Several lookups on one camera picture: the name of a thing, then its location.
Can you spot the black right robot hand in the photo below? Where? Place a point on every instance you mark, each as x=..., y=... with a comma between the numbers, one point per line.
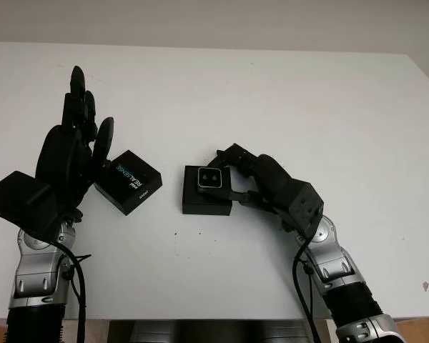
x=270, y=175

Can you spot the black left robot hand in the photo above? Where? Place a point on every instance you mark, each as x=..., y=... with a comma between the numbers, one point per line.
x=62, y=160

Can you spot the small silver depth camera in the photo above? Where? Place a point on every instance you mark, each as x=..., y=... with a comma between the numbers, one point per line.
x=209, y=178

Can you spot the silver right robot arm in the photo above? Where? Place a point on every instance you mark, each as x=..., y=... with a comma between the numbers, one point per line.
x=332, y=257

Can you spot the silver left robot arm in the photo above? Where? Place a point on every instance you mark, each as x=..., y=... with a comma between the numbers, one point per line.
x=35, y=264

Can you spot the black box base with insert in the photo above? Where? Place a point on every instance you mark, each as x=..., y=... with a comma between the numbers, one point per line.
x=203, y=207

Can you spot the black RealSense box lid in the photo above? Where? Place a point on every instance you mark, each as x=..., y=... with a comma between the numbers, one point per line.
x=143, y=178

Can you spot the dark grey robot torso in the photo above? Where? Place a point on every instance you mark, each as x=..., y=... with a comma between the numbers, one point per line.
x=214, y=332

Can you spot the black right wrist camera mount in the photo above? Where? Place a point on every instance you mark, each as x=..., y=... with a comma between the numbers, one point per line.
x=304, y=207

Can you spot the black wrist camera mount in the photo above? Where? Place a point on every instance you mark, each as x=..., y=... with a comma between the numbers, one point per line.
x=304, y=207
x=18, y=200

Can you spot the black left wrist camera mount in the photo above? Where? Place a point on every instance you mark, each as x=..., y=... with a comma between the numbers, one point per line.
x=18, y=200

